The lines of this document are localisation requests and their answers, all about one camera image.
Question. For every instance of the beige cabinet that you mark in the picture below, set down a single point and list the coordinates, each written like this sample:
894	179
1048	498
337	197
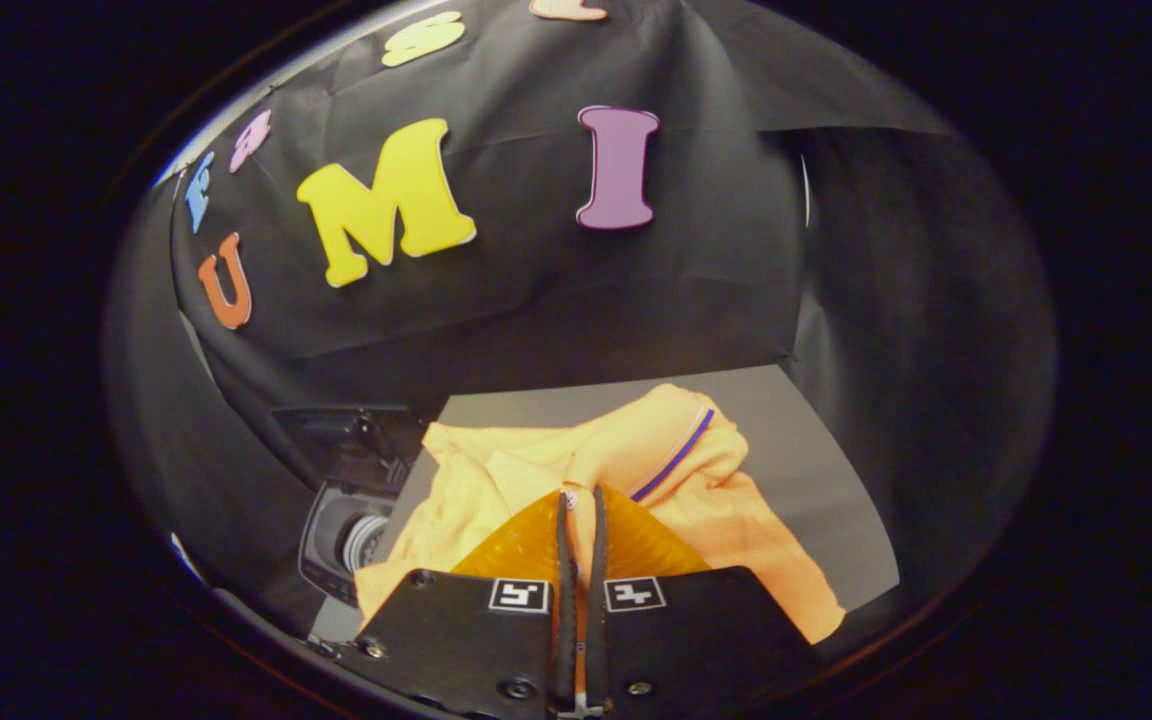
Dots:
816	480

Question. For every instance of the dark washing machine lid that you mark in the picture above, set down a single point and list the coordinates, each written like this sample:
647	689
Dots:
356	440

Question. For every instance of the orange shirt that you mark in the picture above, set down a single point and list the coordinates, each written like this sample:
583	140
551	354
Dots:
496	480

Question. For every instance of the black backdrop cloth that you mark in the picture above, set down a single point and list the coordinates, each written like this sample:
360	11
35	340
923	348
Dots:
536	300

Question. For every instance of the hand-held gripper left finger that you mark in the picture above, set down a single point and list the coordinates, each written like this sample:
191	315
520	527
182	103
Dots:
564	600

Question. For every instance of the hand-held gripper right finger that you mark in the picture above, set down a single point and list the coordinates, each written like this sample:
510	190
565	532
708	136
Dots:
598	600

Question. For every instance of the grey washing machine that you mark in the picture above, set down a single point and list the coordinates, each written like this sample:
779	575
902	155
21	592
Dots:
331	540

